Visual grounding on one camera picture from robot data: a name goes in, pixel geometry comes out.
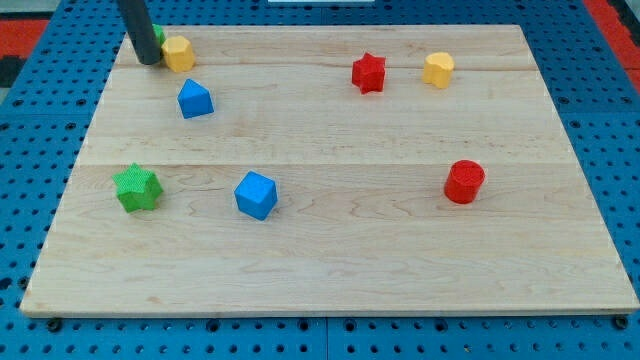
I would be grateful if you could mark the wooden board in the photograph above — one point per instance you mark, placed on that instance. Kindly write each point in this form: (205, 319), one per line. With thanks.
(362, 226)

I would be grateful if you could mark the green block behind rod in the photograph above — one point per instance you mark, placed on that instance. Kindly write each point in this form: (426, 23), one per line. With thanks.
(159, 34)

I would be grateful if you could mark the red star block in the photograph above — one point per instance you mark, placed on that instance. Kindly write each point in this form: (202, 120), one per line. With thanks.
(368, 73)

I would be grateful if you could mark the yellow heart block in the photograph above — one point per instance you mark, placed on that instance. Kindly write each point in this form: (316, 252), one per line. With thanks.
(438, 69)

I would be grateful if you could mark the blue triangle block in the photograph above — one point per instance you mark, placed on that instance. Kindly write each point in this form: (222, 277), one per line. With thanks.
(194, 100)

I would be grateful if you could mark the red cylinder block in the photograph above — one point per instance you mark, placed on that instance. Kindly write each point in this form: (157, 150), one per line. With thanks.
(464, 181)

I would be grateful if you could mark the yellow hexagon block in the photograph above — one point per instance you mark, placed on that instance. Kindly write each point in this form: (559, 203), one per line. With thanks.
(178, 54)

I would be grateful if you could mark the blue cube block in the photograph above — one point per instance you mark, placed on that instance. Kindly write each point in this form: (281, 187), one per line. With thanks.
(256, 195)

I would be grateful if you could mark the green star block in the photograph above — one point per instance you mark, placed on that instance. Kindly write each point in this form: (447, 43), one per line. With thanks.
(137, 188)

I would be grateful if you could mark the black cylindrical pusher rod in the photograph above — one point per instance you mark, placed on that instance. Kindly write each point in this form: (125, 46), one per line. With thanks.
(140, 30)

